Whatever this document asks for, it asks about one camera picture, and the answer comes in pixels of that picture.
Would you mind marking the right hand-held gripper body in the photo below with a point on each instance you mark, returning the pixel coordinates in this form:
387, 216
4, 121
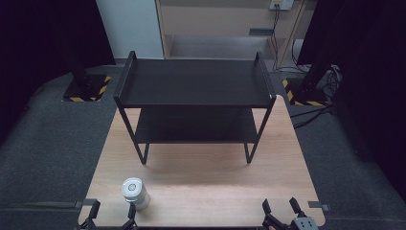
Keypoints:
304, 223

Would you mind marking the black two-tier metal shelf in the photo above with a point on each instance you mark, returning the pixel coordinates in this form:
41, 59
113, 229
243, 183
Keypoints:
194, 83

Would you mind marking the grey tape strip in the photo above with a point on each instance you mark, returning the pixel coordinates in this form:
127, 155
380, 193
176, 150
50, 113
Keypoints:
318, 206
85, 203

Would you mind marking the metal stand with striped base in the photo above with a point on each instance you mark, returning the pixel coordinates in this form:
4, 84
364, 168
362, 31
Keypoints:
308, 94
85, 87

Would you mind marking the black curtain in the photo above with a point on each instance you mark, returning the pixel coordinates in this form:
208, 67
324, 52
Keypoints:
370, 80

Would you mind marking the white panel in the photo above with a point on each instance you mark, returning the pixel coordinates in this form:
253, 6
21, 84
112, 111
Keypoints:
130, 28

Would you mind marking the light wooden cabinet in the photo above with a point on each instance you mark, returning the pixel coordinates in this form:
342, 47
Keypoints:
220, 22

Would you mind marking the white wall power socket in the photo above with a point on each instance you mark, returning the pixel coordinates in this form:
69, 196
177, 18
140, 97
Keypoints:
281, 4

